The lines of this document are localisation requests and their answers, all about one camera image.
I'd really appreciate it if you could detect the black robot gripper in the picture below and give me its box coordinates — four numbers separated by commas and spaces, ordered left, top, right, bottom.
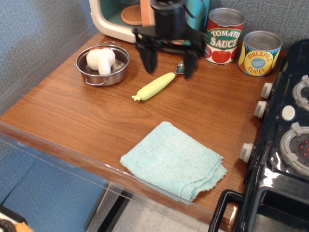
132, 0, 207, 79

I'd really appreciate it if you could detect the white plush mushroom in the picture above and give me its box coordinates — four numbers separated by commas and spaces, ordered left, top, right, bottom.
86, 48, 116, 76

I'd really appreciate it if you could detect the light blue folded cloth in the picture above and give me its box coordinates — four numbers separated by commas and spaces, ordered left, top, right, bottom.
120, 121, 227, 203

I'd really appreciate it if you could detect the small steel pan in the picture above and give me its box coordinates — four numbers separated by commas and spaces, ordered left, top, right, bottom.
76, 42, 130, 87

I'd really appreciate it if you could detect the tomato sauce can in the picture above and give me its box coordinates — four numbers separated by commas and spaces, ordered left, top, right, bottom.
204, 8, 245, 64

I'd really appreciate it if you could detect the toy microwave teal and cream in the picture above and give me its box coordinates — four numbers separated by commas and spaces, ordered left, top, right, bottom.
89, 0, 195, 43

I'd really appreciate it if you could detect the pineapple slices can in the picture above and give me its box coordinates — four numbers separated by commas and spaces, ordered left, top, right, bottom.
238, 30, 282, 77

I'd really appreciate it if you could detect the black toy stove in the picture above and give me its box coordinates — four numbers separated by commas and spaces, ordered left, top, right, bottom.
209, 39, 309, 232

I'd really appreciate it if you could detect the dark object bottom left corner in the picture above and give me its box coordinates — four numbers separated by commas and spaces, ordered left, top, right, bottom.
0, 205, 34, 232

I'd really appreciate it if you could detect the green handled metal spoon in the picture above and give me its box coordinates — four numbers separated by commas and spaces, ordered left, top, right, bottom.
131, 60, 185, 101

